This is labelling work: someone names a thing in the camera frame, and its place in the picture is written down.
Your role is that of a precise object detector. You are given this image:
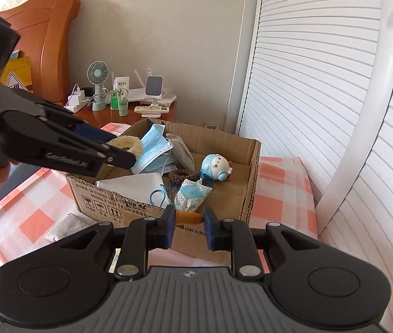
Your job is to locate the grey phone stand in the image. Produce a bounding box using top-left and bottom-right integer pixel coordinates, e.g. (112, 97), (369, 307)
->
(145, 74), (165, 106)

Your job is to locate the green mini desk fan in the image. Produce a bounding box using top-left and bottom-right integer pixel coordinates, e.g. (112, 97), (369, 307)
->
(86, 61), (110, 112)

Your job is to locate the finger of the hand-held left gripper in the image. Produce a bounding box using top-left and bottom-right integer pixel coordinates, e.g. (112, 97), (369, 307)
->
(40, 135), (137, 178)
(39, 100), (118, 143)

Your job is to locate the grey fabric mask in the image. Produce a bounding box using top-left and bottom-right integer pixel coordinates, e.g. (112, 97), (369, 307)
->
(44, 214), (88, 243)
(165, 133), (196, 172)

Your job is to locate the brown cardboard box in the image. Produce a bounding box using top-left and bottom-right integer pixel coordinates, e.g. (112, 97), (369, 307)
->
(65, 118), (261, 266)

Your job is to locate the wooden headboard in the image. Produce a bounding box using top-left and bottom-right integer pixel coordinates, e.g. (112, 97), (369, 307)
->
(0, 0), (81, 107)

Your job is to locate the blue plush toy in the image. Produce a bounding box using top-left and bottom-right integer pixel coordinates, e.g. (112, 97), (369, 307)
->
(201, 153), (234, 182)

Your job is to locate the white remote control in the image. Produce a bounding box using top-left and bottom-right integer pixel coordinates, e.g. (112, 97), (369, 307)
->
(134, 105), (170, 114)

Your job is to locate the yellow bag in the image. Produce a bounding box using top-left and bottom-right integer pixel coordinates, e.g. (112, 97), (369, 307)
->
(0, 55), (34, 94)

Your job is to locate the blue tasselled sachet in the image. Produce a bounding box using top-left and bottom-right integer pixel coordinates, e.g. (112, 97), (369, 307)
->
(149, 168), (215, 213)

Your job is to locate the white power strip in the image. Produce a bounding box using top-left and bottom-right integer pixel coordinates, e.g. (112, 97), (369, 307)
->
(64, 99), (94, 113)

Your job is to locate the wooden nightstand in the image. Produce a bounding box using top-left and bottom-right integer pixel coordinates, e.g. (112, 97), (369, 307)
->
(63, 94), (178, 116)

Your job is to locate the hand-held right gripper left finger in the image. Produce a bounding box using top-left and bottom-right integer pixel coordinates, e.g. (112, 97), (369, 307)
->
(56, 205), (177, 280)

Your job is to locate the cream scrunchie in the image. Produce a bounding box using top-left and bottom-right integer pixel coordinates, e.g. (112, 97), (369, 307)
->
(108, 136), (144, 157)

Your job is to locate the white louvered wardrobe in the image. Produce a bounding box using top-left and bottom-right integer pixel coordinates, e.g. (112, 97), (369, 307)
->
(235, 0), (393, 333)

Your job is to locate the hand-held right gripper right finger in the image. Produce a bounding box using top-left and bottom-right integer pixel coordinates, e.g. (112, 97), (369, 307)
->
(203, 206), (323, 280)

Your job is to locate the pale green bottle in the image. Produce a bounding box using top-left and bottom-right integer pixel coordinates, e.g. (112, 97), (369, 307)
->
(117, 92), (129, 117)

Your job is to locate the orange hair clip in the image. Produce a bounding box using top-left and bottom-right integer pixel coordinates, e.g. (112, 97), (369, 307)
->
(175, 211), (204, 225)

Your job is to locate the white cloth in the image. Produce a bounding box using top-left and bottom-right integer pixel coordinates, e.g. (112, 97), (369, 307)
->
(96, 173), (164, 209)

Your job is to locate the brown scrunchie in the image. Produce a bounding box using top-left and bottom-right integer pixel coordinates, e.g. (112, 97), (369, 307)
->
(168, 169), (195, 185)

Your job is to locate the white tube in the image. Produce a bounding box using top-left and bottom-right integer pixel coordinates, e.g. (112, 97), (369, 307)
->
(114, 76), (130, 93)

